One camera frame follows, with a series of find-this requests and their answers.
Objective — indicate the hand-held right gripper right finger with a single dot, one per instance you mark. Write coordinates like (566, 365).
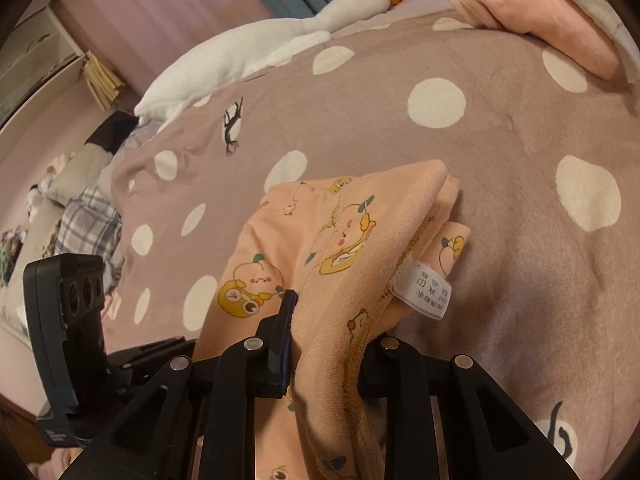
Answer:
(395, 362)

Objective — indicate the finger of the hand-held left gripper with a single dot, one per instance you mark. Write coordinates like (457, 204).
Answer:
(145, 360)

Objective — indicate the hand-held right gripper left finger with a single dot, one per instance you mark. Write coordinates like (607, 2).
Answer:
(283, 330)

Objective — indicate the pink printed pajama top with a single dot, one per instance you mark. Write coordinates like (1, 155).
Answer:
(325, 240)

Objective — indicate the grey plaid clothing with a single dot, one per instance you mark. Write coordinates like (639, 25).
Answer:
(87, 225)

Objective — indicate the grey pillow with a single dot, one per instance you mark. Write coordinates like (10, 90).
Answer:
(82, 172)

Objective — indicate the mauve polka dot blanket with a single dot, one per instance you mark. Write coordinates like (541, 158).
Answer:
(400, 160)

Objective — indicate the dark cloth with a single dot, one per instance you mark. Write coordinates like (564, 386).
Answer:
(115, 130)

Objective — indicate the row of yellowish books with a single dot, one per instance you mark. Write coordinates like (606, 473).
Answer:
(102, 80)

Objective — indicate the white cabinet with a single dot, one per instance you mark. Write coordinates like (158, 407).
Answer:
(35, 55)

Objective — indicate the white goose plush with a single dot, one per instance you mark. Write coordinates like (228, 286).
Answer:
(250, 45)

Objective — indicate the pink curtain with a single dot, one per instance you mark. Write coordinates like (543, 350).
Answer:
(150, 5)

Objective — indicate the pink folded blanket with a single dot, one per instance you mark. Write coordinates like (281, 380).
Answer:
(550, 20)

